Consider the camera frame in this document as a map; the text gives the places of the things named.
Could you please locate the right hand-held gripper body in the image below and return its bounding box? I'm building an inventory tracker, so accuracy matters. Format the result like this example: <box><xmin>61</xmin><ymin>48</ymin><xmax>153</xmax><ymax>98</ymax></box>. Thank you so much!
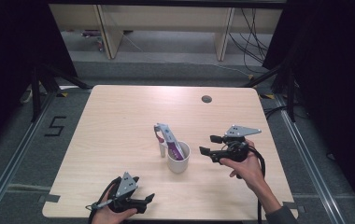
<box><xmin>209</xmin><ymin>124</ymin><xmax>263</xmax><ymax>163</ymax></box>

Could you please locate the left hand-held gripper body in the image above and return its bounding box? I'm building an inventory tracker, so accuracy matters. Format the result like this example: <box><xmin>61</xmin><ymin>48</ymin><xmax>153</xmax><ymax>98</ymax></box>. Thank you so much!
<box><xmin>107</xmin><ymin>171</ymin><xmax>148</xmax><ymax>215</ymax></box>

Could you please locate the white cup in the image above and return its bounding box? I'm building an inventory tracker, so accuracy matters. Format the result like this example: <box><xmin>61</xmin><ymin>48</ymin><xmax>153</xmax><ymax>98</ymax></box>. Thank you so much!
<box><xmin>166</xmin><ymin>140</ymin><xmax>192</xmax><ymax>175</ymax></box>

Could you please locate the white and purple toothpaste tube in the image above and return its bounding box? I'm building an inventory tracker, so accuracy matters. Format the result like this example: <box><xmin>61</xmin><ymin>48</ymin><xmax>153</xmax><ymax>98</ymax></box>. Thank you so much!
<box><xmin>155</xmin><ymin>122</ymin><xmax>186</xmax><ymax>161</ymax></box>

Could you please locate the white toothbrush with pink head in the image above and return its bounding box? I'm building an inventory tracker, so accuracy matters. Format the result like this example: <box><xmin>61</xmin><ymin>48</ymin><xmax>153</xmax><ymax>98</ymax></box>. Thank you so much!
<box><xmin>153</xmin><ymin>125</ymin><xmax>168</xmax><ymax>159</ymax></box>

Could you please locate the person's right hand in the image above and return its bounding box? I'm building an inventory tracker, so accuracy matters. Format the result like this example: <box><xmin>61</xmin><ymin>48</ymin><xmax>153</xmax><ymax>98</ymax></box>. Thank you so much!
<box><xmin>219</xmin><ymin>139</ymin><xmax>266</xmax><ymax>191</ymax></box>

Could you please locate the person's left hand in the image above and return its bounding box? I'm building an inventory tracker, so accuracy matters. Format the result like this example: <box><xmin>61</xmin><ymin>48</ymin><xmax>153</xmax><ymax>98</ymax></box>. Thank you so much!
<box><xmin>91</xmin><ymin>189</ymin><xmax>138</xmax><ymax>224</ymax></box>

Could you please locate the black metal stand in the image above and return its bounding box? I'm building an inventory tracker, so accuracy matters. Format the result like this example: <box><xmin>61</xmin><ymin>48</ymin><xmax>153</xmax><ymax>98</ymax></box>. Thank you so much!
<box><xmin>243</xmin><ymin>61</ymin><xmax>297</xmax><ymax>123</ymax></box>
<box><xmin>30</xmin><ymin>63</ymin><xmax>93</xmax><ymax>123</ymax></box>

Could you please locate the dark curtain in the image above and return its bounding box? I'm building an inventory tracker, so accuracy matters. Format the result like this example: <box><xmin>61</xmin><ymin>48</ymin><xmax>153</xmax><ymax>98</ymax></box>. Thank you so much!
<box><xmin>0</xmin><ymin>0</ymin><xmax>78</xmax><ymax>157</ymax></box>
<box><xmin>262</xmin><ymin>0</ymin><xmax>355</xmax><ymax>216</ymax></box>

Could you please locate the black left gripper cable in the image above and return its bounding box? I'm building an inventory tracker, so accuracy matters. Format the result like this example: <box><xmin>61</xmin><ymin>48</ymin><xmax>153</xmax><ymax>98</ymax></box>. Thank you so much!
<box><xmin>85</xmin><ymin>175</ymin><xmax>123</xmax><ymax>224</ymax></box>

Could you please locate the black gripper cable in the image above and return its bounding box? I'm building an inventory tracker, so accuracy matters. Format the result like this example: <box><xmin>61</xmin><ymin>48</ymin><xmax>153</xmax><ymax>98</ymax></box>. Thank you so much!
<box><xmin>85</xmin><ymin>175</ymin><xmax>123</xmax><ymax>224</ymax></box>
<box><xmin>246</xmin><ymin>145</ymin><xmax>267</xmax><ymax>224</ymax></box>

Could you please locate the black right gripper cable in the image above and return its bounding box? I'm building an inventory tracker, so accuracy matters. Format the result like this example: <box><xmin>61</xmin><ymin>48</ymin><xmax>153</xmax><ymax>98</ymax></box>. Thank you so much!
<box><xmin>246</xmin><ymin>145</ymin><xmax>267</xmax><ymax>224</ymax></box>

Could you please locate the aluminium floor rail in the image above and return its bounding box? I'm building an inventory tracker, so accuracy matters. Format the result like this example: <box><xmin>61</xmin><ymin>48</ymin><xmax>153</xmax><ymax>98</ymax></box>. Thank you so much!
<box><xmin>0</xmin><ymin>90</ymin><xmax>58</xmax><ymax>224</ymax></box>
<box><xmin>273</xmin><ymin>92</ymin><xmax>346</xmax><ymax>224</ymax></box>

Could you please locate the bundle of black hanging cables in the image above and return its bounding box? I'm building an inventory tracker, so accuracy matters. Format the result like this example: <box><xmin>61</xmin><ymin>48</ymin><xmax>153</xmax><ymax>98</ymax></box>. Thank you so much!
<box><xmin>228</xmin><ymin>8</ymin><xmax>271</xmax><ymax>75</ymax></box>

